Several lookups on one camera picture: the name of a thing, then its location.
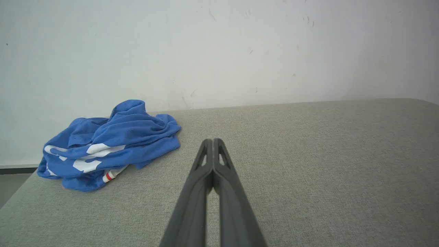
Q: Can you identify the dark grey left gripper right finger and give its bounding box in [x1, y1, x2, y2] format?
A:
[213, 138, 268, 247]

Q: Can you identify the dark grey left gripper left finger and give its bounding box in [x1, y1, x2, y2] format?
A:
[159, 138, 214, 247]

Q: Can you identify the blue shirt with white sleeves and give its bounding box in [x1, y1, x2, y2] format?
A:
[37, 99, 182, 192]

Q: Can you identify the grey fabric sofa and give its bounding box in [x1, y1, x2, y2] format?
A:
[0, 98, 439, 247]

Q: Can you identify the dark skirting board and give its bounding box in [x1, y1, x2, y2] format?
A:
[0, 164, 38, 175]

